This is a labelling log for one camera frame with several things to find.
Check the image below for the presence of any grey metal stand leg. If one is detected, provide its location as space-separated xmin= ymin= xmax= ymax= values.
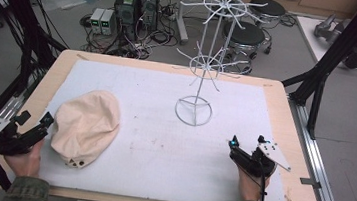
xmin=172 ymin=0 xmax=194 ymax=46

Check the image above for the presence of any grey robot device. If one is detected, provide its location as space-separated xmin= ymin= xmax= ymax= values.
xmin=310 ymin=11 xmax=357 ymax=71

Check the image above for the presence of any black round stool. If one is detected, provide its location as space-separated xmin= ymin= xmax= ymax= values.
xmin=247 ymin=0 xmax=289 ymax=21
xmin=218 ymin=19 xmax=275 ymax=78

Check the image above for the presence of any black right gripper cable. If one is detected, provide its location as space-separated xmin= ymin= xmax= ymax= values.
xmin=235 ymin=161 xmax=271 ymax=201

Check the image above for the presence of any black metal frame strut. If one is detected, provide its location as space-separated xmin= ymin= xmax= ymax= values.
xmin=275 ymin=0 xmax=357 ymax=145
xmin=0 ymin=0 xmax=74 ymax=102

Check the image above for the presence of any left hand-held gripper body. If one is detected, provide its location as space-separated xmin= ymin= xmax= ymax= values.
xmin=0 ymin=117 xmax=51 ymax=161

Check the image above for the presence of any grey metal bracket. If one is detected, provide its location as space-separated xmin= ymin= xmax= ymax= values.
xmin=298 ymin=176 xmax=323 ymax=191

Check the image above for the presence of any white board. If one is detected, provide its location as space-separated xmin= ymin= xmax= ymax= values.
xmin=291 ymin=15 xmax=357 ymax=72

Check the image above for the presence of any person's right hand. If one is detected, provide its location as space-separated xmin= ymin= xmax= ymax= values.
xmin=233 ymin=168 xmax=273 ymax=201

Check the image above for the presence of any person's left hand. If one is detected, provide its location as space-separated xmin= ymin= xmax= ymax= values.
xmin=2 ymin=135 xmax=45 ymax=179

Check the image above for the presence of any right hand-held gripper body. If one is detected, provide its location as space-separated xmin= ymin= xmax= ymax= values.
xmin=226 ymin=137 xmax=296 ymax=182

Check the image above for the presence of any tangle of floor cables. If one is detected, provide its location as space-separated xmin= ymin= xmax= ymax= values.
xmin=76 ymin=0 xmax=191 ymax=65

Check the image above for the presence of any black computer tower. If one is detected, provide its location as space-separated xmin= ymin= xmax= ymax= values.
xmin=110 ymin=0 xmax=142 ymax=42
xmin=136 ymin=0 xmax=161 ymax=34

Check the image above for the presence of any beige cloth hat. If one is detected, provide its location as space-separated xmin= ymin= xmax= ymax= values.
xmin=47 ymin=85 xmax=125 ymax=174

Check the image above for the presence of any white wire hat rack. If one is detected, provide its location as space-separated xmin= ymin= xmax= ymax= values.
xmin=167 ymin=0 xmax=272 ymax=134

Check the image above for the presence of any white foam mat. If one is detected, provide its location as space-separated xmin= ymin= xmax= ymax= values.
xmin=10 ymin=52 xmax=303 ymax=201

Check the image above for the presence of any grey power supply unit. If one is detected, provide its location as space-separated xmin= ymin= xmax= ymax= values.
xmin=88 ymin=7 xmax=106 ymax=35
xmin=99 ymin=8 xmax=119 ymax=36

